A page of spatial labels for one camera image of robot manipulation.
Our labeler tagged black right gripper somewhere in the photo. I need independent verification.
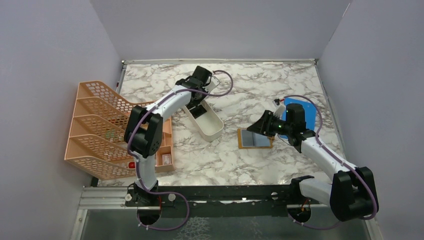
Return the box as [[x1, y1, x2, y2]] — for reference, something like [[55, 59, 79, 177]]
[[247, 109, 293, 138]]

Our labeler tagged yellow leather card holder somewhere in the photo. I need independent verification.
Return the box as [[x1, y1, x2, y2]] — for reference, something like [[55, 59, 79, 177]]
[[237, 128, 274, 149]]

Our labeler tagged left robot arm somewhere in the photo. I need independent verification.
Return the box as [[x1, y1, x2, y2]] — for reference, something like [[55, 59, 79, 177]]
[[124, 66, 216, 206]]

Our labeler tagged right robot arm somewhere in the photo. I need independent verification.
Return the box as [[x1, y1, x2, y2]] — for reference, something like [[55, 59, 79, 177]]
[[247, 103, 379, 222]]

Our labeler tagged white plastic card tray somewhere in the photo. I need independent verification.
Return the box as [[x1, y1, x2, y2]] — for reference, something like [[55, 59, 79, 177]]
[[182, 100, 224, 142]]

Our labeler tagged peach plastic file rack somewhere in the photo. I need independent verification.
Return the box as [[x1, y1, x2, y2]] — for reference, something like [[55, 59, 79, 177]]
[[64, 80, 176, 181]]

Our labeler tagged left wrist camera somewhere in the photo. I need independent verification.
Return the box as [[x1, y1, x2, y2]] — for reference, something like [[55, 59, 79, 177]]
[[204, 75, 221, 94]]

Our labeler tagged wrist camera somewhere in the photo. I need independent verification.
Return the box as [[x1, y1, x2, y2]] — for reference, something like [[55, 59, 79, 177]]
[[204, 75, 221, 94], [272, 98, 286, 119]]

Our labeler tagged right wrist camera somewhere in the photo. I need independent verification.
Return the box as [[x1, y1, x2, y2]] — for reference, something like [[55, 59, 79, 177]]
[[272, 98, 286, 119]]

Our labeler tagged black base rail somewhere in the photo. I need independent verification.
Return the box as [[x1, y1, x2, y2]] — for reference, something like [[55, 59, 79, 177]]
[[124, 183, 317, 219]]

